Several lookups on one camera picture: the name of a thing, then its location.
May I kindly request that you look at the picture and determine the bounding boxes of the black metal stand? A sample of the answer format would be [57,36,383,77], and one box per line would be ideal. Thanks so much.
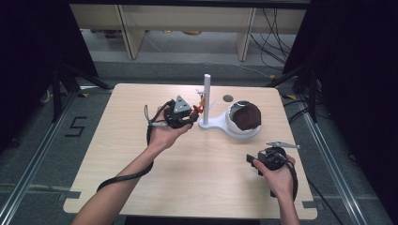
[51,63,113,124]
[265,65,321,124]

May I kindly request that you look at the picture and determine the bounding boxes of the person's right hand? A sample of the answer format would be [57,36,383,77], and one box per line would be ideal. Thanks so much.
[253,154,297,202]

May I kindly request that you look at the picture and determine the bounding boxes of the brown leather zip coin purse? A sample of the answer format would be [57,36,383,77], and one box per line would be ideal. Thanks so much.
[232,103,263,131]

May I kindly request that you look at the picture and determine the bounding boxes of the dark curtain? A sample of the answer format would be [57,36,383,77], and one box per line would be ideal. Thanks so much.
[282,0,398,221]
[0,0,99,153]

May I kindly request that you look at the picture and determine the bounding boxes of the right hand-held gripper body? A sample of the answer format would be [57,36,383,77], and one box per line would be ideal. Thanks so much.
[256,141,300,172]

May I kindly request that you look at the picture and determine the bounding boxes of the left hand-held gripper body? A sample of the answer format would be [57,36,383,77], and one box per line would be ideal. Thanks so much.
[162,95,193,129]

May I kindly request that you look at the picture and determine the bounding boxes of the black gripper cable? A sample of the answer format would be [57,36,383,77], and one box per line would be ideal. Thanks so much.
[96,99,175,193]
[269,157,299,202]

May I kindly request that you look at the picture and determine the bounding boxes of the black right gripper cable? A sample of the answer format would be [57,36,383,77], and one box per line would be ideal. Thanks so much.
[269,157,299,202]

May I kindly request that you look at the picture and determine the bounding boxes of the red strap toy keychain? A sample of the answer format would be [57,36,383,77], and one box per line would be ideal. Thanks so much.
[191,88,207,119]

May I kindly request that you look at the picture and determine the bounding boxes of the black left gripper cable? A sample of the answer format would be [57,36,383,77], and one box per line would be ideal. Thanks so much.
[96,99,175,193]

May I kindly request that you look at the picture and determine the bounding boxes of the thin black floor cable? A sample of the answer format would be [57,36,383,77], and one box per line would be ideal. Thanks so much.
[306,177,345,225]

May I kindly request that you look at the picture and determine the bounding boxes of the white stand with bowl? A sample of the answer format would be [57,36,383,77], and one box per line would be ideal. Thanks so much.
[197,73,263,141]

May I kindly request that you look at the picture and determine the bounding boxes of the aluminium floor rail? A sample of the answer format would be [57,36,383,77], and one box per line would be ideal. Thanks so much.
[0,90,80,225]
[300,110,370,225]

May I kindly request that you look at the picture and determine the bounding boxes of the black hanging cables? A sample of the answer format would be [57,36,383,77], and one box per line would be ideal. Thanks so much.
[249,7,299,72]

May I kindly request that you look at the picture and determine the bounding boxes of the person's left hand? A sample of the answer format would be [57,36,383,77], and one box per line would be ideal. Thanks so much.
[147,104,193,155]

